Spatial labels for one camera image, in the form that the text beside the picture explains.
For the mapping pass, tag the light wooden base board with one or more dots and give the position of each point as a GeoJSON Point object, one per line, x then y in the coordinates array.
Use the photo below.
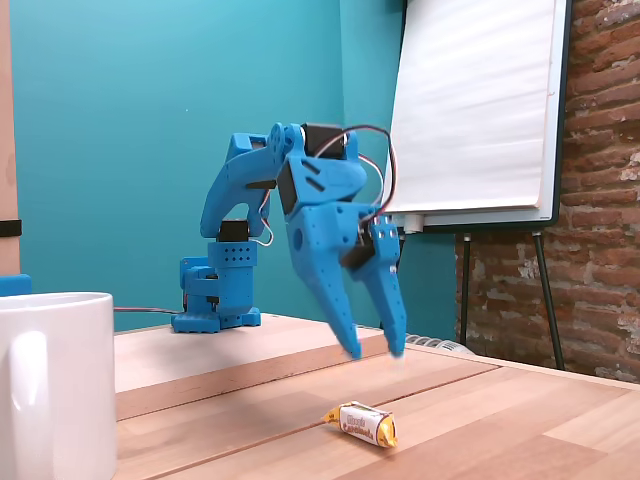
{"type": "Point", "coordinates": [175, 360]}

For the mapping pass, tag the flipchart easel with legs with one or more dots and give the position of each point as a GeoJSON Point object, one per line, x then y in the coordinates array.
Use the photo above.
{"type": "Point", "coordinates": [562, 150]}

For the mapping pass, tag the yellow white sweet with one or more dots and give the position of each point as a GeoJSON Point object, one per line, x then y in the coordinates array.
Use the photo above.
{"type": "Point", "coordinates": [362, 422]}

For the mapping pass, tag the white flipchart paper pad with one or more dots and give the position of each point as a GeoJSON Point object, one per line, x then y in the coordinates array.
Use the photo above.
{"type": "Point", "coordinates": [465, 110]}

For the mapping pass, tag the white ceramic mug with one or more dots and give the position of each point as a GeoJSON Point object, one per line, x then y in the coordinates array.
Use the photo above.
{"type": "Point", "coordinates": [55, 390]}

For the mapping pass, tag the tall wooden panel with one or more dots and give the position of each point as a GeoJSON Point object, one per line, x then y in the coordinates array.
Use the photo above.
{"type": "Point", "coordinates": [6, 125]}

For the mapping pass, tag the white radiator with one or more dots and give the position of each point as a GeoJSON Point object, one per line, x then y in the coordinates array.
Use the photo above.
{"type": "Point", "coordinates": [440, 344]}

